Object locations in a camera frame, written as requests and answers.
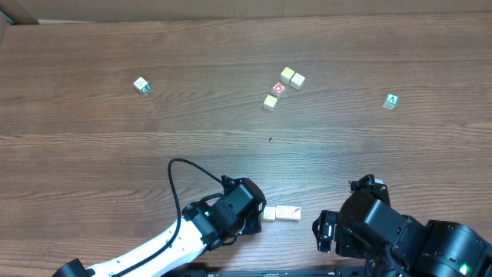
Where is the block with blue side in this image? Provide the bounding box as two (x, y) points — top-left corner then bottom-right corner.
(275, 205), (290, 220)

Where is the white block with brush picture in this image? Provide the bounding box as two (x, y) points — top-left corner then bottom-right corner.
(287, 206), (301, 221)

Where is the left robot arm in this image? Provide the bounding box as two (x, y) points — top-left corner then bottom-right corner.
(54, 195), (266, 277)

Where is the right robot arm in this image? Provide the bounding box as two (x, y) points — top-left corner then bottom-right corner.
(312, 175), (491, 277)

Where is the green letter block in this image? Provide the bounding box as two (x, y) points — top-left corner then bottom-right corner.
(382, 93), (400, 110)

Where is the yellow block lower cluster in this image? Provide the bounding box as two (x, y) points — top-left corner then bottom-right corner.
(263, 95), (278, 112)

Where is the yellow block cluster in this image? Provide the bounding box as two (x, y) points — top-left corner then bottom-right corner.
(263, 95), (278, 112)
(280, 67), (295, 85)

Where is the white block upper cluster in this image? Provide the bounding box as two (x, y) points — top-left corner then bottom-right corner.
(290, 72), (305, 90)

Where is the red circle block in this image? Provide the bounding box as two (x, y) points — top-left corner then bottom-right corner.
(271, 82), (287, 98)

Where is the yellow block upper cluster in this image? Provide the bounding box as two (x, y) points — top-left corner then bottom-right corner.
(280, 67), (295, 85)

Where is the block with green side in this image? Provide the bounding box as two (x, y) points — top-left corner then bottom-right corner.
(134, 77), (151, 95)

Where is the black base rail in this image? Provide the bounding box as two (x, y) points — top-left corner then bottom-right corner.
(165, 267), (385, 277)

